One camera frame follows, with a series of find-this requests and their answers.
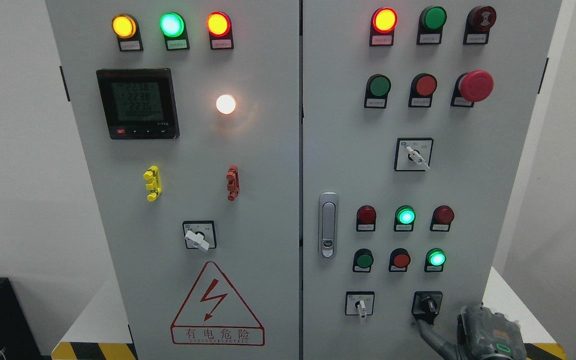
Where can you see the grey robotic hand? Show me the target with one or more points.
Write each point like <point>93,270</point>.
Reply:
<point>481,335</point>

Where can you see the green indicator top right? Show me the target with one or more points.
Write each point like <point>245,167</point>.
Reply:
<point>433,18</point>

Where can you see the white-handled selector switch left door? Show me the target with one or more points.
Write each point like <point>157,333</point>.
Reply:
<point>199,234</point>

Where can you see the white-handled selector switch lower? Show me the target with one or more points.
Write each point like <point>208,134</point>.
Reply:
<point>359,303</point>

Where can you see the green push button upper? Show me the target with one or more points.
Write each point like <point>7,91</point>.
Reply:
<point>378,85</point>

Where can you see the yellow terminal connector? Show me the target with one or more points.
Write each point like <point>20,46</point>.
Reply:
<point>153,183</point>

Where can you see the green push button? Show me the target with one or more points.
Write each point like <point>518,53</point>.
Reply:
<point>363,260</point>
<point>378,85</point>

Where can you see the silver door lock handle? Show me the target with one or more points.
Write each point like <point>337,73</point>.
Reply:
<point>327,224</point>

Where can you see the red electric hazard warning sticker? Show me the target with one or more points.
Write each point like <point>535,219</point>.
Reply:
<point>214,313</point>

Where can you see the grey electrical cabinet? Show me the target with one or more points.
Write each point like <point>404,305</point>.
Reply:
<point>305,125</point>

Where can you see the red emergency stop mushroom button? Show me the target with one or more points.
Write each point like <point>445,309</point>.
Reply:
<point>475,85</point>

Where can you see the red push button lower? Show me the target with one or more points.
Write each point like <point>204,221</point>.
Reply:
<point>399,260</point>

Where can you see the dark red indicator left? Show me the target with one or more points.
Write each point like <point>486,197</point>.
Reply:
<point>366,215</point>

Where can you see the red push button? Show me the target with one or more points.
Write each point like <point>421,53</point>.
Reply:
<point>424,85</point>
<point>399,260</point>

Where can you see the white-handled selector switch upper right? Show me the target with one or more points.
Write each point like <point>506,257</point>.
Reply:
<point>413,154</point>

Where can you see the green lit indicator middle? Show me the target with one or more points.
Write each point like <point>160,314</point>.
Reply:
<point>405,216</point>

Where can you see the red lit indicator top right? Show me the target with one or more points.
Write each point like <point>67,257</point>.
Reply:
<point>384,20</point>

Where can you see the red push button upper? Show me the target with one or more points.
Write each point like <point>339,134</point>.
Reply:
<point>424,85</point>

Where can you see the orange-red lit indicator light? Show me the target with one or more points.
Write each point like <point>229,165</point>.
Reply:
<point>218,24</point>

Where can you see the red terminal connector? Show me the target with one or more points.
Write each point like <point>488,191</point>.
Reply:
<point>233,184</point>

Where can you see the yellow indicator light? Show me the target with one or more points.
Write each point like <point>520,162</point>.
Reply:
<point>124,26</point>

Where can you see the green illuminated button lower right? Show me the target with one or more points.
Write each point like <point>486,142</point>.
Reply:
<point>435,260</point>

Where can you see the green push button lower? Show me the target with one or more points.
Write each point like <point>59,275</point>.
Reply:
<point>363,260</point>

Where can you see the green lit indicator light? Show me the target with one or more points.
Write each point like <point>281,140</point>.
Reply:
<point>171,24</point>

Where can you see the white lit indicator light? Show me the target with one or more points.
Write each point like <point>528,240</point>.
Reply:
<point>226,104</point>

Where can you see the white-handled selector switch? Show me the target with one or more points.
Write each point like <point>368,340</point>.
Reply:
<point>413,154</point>
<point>359,303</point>

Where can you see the black digital power meter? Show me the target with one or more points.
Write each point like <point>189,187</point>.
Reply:
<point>138,103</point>

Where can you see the black rotary knob switch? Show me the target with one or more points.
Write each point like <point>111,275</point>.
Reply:
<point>426,305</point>

